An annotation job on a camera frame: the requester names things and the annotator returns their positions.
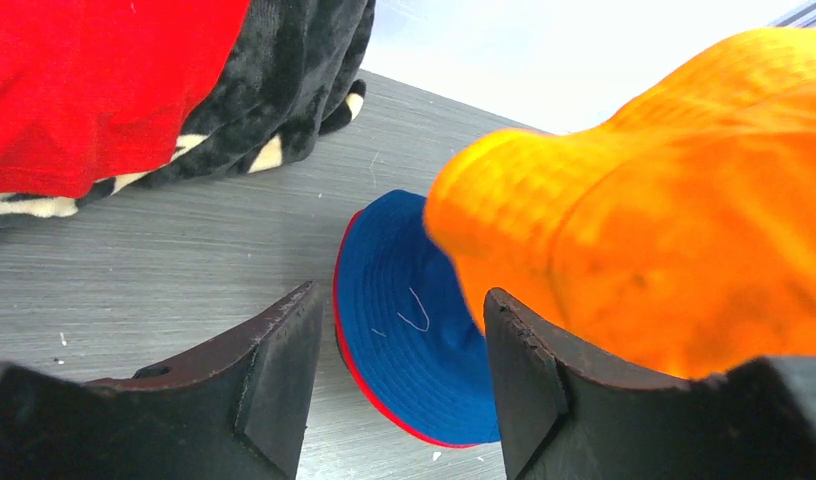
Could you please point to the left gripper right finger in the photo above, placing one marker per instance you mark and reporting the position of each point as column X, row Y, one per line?
column 570, row 410

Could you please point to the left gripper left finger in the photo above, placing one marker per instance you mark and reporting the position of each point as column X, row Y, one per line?
column 232, row 407

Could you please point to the blue bucket hat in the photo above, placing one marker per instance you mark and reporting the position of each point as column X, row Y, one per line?
column 409, row 332

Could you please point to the orange hat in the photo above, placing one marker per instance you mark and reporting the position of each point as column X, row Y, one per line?
column 679, row 235

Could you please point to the black floral plush blanket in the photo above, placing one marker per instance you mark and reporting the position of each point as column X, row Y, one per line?
column 290, row 79

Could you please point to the red cloth on blanket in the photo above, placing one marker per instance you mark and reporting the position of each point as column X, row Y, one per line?
column 96, row 89

